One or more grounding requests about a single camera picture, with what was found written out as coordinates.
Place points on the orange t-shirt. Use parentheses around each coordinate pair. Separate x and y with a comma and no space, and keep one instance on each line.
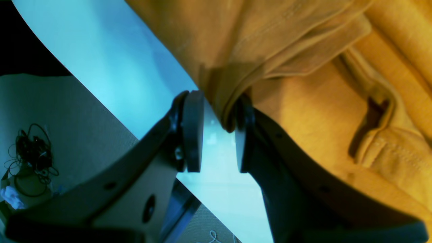
(348,80)

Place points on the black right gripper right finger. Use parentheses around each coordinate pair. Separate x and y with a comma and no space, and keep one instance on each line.
(304,203)

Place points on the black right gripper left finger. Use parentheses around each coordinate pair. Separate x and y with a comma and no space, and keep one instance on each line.
(127,202)

